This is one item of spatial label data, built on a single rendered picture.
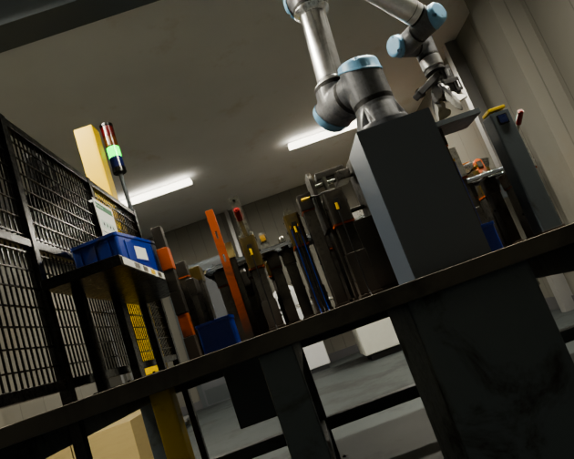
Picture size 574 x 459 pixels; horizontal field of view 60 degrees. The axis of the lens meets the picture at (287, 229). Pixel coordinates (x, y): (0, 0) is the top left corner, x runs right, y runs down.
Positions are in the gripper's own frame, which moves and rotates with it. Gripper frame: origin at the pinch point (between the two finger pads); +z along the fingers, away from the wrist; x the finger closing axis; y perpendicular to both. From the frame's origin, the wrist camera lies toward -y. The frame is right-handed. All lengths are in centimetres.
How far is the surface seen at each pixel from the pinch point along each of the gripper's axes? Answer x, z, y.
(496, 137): -3.5, 11.6, 10.8
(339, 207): 6, 16, -47
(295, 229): 18, 17, -61
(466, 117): -8.0, 2.9, 0.8
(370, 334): 445, 87, 74
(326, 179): 16.8, 3.1, -44.6
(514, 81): 174, -72, 176
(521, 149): -6.8, 18.9, 15.3
